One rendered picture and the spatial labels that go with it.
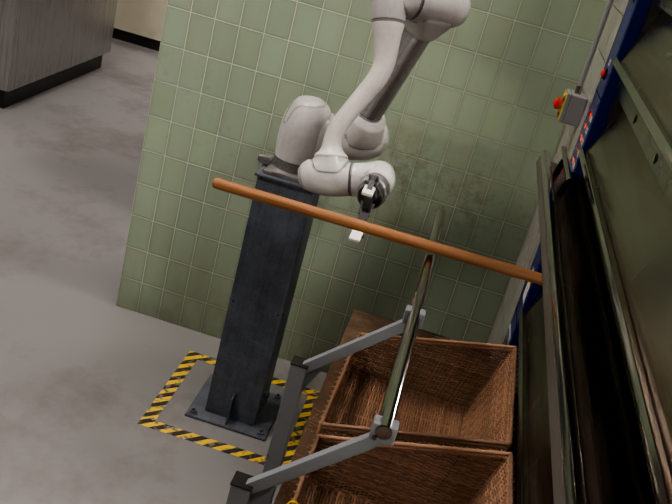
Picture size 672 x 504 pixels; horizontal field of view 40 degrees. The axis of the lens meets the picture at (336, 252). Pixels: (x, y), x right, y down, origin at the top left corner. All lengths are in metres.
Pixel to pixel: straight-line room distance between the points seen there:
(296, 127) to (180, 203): 0.96
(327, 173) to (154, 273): 1.52
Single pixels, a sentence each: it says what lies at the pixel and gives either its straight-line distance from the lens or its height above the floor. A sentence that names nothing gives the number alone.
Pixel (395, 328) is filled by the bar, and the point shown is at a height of 1.12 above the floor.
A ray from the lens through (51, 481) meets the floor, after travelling 3.19.
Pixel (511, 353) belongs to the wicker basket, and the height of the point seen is 0.84.
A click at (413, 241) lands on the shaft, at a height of 1.20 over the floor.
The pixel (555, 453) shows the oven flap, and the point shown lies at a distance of 1.27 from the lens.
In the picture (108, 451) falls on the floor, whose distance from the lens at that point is 3.33.
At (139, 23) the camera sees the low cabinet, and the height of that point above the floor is 0.21.
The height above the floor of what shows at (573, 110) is 1.46.
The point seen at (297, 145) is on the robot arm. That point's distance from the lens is 3.10.
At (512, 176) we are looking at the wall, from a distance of 3.60.
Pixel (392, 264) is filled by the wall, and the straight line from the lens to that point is 3.76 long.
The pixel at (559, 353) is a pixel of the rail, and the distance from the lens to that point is 1.46.
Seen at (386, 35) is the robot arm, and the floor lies 1.60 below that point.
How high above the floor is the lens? 2.04
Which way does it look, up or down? 23 degrees down
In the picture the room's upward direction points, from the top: 15 degrees clockwise
